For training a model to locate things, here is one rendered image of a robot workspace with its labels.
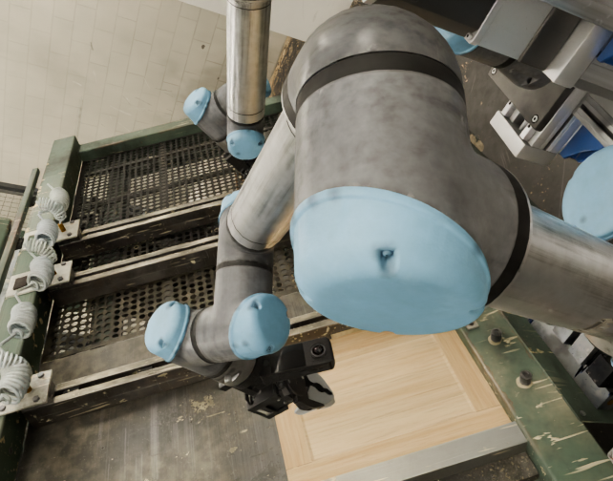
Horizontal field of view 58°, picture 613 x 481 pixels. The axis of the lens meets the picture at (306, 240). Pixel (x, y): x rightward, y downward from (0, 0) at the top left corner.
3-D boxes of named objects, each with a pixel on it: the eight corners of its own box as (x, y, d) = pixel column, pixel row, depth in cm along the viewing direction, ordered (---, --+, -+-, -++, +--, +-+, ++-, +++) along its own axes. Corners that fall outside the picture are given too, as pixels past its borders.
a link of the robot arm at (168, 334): (172, 348, 68) (132, 356, 73) (235, 376, 75) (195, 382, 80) (187, 291, 72) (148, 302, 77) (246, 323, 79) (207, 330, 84)
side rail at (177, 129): (316, 115, 264) (312, 93, 257) (87, 173, 256) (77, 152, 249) (312, 108, 270) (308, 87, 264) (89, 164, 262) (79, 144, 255)
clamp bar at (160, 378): (443, 317, 145) (442, 247, 130) (-12, 449, 136) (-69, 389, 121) (428, 292, 153) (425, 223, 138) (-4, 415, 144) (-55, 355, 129)
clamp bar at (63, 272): (385, 221, 181) (379, 158, 166) (21, 321, 171) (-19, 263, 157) (375, 205, 188) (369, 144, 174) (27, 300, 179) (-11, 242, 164)
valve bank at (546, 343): (705, 382, 113) (623, 374, 104) (659, 426, 120) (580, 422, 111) (562, 240, 153) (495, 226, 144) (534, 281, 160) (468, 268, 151)
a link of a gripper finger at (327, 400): (312, 411, 97) (277, 396, 91) (339, 397, 94) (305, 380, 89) (315, 428, 94) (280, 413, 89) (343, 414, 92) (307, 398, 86)
